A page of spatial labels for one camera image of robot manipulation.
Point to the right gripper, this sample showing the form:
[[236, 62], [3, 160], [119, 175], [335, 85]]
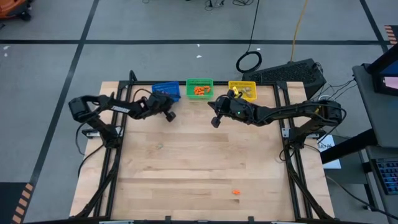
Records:
[[233, 109]]

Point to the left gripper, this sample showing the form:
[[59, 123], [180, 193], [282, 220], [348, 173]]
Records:
[[157, 105]]

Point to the beige plastic skull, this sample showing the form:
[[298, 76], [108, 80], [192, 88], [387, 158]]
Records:
[[249, 91], [242, 92]]

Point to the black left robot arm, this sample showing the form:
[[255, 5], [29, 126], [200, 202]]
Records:
[[118, 109]]

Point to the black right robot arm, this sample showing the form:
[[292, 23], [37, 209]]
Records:
[[280, 113]]

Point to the blue plastic basket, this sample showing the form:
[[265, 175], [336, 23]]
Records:
[[169, 87]]

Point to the green plastic basket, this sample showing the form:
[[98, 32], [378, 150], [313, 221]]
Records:
[[190, 82]]

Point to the yellow plastic basket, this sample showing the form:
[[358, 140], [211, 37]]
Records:
[[252, 84]]

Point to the black equipment case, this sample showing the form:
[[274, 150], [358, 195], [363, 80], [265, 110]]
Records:
[[286, 74]]

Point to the white paper sheet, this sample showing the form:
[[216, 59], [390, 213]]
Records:
[[326, 146]]

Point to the grey desk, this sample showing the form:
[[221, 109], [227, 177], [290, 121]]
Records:
[[373, 109]]

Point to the black laptop screen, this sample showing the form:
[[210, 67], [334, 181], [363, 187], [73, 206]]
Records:
[[388, 82]]

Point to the orange wheeled machine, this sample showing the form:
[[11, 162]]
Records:
[[12, 6]]

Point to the backlit keyboard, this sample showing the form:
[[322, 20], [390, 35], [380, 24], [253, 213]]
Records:
[[388, 174]]

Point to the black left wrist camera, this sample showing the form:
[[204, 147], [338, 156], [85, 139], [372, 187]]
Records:
[[170, 117]]

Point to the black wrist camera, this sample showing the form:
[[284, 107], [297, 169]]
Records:
[[215, 122], [170, 117]]

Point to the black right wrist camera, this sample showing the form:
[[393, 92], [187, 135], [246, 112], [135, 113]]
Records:
[[215, 122]]

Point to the black aluminium table frame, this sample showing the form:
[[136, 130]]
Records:
[[220, 82]]

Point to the silver mounting bracket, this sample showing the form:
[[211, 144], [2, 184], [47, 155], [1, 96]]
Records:
[[287, 133], [91, 133]]

